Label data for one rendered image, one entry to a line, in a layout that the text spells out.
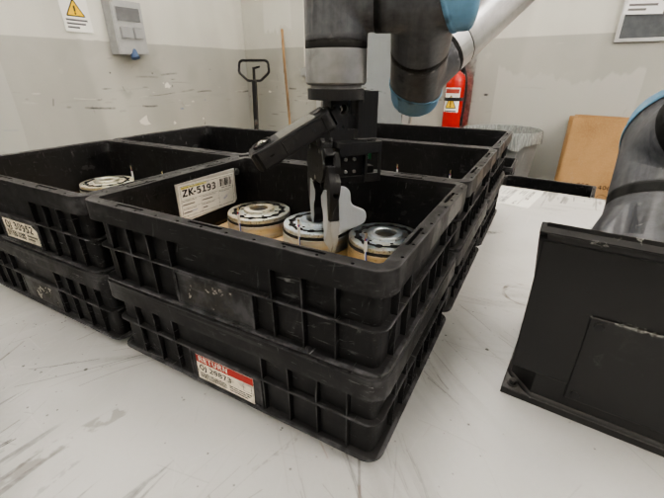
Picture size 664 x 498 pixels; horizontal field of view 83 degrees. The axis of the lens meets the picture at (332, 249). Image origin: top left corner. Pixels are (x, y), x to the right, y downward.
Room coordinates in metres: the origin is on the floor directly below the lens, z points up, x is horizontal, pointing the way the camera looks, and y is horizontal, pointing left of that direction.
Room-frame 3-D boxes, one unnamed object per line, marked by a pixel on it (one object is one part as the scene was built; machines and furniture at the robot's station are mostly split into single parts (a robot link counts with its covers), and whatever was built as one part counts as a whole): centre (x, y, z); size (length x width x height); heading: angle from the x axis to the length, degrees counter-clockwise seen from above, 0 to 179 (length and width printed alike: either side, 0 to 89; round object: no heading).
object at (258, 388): (0.47, 0.06, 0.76); 0.40 x 0.30 x 0.12; 61
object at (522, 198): (1.26, -0.53, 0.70); 0.33 x 0.23 x 0.01; 55
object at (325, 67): (0.52, 0.00, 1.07); 0.08 x 0.08 x 0.05
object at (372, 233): (0.49, -0.07, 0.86); 0.05 x 0.05 x 0.01
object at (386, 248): (0.49, -0.07, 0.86); 0.10 x 0.10 x 0.01
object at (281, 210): (0.59, 0.12, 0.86); 0.10 x 0.10 x 0.01
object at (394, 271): (0.47, 0.06, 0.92); 0.40 x 0.30 x 0.02; 61
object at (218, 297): (0.47, 0.06, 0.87); 0.40 x 0.30 x 0.11; 61
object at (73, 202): (0.67, 0.41, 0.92); 0.40 x 0.30 x 0.02; 61
